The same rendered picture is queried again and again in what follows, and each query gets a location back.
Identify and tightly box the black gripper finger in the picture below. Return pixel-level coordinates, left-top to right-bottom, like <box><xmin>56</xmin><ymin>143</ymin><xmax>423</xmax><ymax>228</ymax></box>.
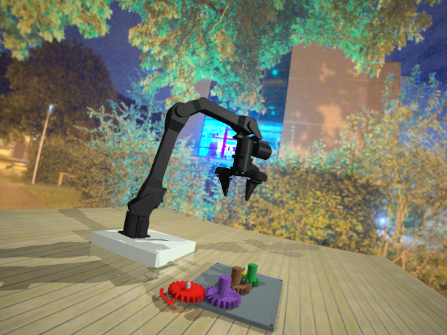
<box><xmin>217</xmin><ymin>175</ymin><xmax>233</xmax><ymax>197</ymax></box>
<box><xmin>245</xmin><ymin>179</ymin><xmax>263</xmax><ymax>201</ymax></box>

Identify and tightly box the green gear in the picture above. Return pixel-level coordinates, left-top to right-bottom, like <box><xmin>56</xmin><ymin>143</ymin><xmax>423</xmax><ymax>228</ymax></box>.
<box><xmin>241</xmin><ymin>263</ymin><xmax>260</xmax><ymax>287</ymax></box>

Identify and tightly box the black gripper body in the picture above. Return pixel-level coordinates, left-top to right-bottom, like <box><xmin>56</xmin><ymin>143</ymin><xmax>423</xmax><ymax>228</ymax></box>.
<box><xmin>215</xmin><ymin>152</ymin><xmax>268</xmax><ymax>182</ymax></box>

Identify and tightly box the brown gear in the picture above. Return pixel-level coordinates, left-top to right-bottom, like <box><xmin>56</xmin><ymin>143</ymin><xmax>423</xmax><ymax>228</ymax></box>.
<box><xmin>230</xmin><ymin>266</ymin><xmax>251</xmax><ymax>295</ymax></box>

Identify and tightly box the purple gear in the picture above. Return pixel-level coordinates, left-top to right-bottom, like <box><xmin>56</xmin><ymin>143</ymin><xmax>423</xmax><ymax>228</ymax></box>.
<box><xmin>204</xmin><ymin>275</ymin><xmax>241</xmax><ymax>308</ymax></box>

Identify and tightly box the red gear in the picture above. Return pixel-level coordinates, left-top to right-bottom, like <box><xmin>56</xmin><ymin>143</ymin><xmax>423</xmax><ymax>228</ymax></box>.
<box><xmin>168</xmin><ymin>281</ymin><xmax>205</xmax><ymax>304</ymax></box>

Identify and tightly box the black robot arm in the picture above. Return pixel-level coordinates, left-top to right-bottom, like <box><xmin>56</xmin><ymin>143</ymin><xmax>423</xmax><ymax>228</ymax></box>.
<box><xmin>118</xmin><ymin>97</ymin><xmax>272</xmax><ymax>239</ymax></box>

